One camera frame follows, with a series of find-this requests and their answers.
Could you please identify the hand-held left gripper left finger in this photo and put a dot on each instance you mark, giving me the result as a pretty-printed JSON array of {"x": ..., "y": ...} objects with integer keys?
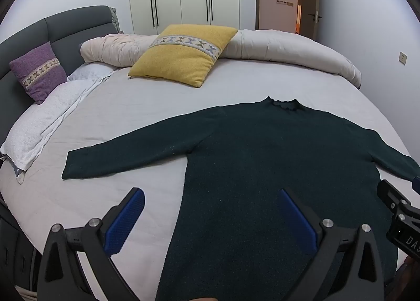
[{"x": 126, "y": 219}]

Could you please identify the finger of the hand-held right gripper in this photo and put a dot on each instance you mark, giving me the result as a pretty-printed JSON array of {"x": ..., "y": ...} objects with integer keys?
[{"x": 392, "y": 194}]

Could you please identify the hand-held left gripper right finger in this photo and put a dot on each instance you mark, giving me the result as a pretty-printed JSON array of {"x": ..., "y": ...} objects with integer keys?
[{"x": 300, "y": 222}]

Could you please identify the dark green sweater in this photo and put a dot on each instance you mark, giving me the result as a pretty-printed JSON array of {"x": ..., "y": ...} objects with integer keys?
[{"x": 262, "y": 156}]

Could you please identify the dark nightstand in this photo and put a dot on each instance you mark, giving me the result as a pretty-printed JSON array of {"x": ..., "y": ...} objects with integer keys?
[{"x": 14, "y": 255}]

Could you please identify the white quilted pillow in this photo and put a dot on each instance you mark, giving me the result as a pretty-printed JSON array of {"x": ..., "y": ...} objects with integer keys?
[{"x": 49, "y": 117}]

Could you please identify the plain white pillow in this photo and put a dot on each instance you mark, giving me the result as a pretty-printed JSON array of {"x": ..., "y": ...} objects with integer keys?
[{"x": 87, "y": 72}]

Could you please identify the purple patterned pillow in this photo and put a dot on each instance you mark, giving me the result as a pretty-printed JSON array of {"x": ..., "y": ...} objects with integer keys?
[{"x": 39, "y": 71}]

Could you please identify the yellow patterned pillow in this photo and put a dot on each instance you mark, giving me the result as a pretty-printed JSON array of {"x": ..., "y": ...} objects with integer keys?
[{"x": 183, "y": 55}]

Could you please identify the beige duvet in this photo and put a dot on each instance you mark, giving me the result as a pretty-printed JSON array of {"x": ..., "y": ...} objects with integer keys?
[{"x": 279, "y": 48}]

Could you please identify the grey padded headboard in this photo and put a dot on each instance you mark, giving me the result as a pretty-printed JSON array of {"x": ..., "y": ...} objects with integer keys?
[{"x": 23, "y": 42}]

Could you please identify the wall socket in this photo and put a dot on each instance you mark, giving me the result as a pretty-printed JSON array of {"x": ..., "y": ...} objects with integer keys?
[{"x": 402, "y": 57}]

